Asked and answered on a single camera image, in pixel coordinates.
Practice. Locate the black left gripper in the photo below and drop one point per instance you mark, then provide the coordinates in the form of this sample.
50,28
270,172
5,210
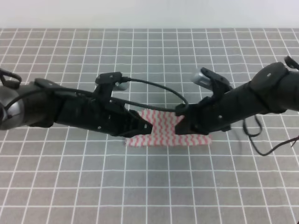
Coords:
89,113

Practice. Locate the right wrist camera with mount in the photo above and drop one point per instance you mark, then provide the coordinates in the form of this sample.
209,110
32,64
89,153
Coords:
212,81

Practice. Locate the pink white striped towel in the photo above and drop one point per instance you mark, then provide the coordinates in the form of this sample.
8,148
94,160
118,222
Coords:
163,132

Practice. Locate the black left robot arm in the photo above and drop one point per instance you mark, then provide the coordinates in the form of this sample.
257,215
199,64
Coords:
42,103

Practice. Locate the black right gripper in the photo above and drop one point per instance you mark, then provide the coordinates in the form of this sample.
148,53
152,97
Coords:
215,113

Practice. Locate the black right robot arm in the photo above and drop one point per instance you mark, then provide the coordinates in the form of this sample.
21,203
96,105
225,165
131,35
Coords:
274,89

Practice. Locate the grey checked tablecloth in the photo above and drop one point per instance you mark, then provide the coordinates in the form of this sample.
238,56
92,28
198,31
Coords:
66,175

